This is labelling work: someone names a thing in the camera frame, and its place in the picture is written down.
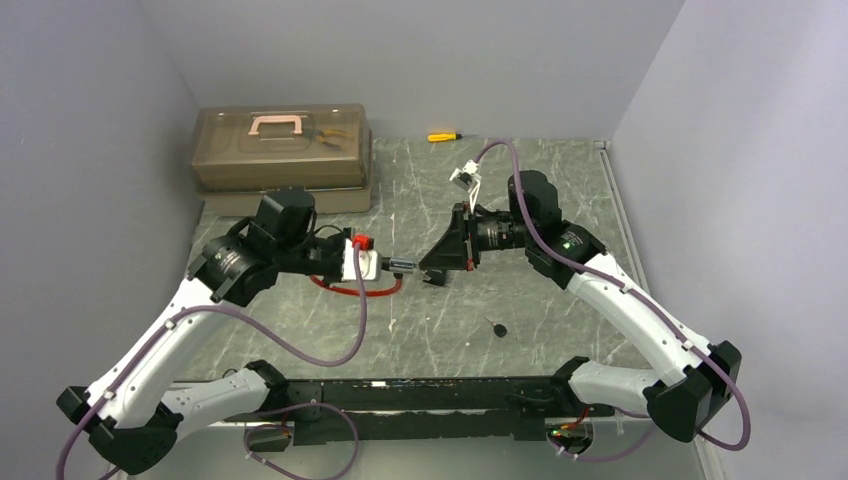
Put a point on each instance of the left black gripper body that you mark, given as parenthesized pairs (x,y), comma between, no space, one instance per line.
(334,253)

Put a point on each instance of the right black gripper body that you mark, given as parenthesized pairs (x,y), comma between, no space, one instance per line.
(466,238)

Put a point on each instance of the red cable lock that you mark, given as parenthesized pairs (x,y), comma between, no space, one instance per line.
(371,290)

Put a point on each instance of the black padlock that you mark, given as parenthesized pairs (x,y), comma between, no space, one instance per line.
(435,277)

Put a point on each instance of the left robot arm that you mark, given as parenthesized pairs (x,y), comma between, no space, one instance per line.
(131,415)

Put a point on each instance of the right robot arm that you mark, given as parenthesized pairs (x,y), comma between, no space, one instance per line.
(689,378)

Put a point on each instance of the black head key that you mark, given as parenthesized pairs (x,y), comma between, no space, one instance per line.
(498,329)

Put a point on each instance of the brown translucent plastic toolbox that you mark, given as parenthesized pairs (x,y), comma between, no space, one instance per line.
(234,170)

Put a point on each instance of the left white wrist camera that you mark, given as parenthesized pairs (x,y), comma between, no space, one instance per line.
(360,259)

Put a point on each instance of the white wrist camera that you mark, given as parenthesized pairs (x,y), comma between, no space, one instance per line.
(360,259)
(468,178)

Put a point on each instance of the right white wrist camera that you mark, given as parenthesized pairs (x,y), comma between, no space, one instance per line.
(468,178)

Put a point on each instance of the yellow handled screwdriver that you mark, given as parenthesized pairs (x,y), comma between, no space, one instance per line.
(444,137)

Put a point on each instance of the yellow handled pliers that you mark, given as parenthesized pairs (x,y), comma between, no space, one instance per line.
(334,139)

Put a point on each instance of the pink toolbox handle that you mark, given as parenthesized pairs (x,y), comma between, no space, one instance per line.
(294,121)

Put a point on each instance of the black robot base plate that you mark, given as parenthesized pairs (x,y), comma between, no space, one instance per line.
(523,408)

